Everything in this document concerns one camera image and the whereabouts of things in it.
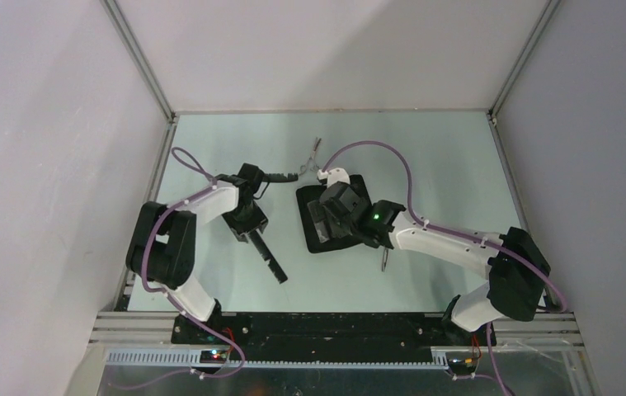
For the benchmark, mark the black zippered tool case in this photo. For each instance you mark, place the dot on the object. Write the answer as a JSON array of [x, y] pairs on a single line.
[[335, 217]]

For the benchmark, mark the black straight barber comb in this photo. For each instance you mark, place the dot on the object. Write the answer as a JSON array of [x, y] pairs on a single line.
[[268, 256]]

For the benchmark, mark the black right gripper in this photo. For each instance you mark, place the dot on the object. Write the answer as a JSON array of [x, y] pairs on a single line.
[[321, 214]]

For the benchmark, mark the black handled styling comb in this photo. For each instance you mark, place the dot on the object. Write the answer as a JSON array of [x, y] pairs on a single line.
[[281, 177]]

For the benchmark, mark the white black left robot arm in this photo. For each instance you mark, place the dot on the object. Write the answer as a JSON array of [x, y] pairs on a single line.
[[162, 249]]

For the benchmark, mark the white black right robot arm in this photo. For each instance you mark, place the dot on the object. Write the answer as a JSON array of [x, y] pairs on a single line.
[[511, 264]]

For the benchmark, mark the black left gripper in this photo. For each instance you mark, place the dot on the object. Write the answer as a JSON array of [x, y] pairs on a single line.
[[258, 221]]

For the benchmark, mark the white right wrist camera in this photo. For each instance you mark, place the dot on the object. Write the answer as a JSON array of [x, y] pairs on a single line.
[[333, 175]]

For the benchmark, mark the silver thinning scissors far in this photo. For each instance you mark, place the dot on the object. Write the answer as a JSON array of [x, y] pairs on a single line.
[[310, 165]]

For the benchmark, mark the aluminium front frame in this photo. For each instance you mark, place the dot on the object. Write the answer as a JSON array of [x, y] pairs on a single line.
[[144, 338]]

